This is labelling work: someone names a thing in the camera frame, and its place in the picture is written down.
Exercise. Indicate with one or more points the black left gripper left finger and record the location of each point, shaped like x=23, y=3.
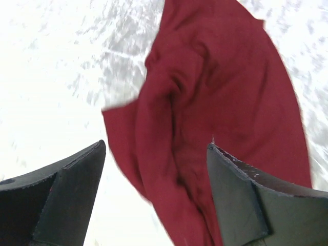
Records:
x=52, y=205

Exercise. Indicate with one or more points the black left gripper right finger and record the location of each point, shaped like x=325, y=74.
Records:
x=256, y=208

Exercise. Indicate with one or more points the dark red t-shirt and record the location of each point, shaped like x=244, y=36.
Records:
x=213, y=74

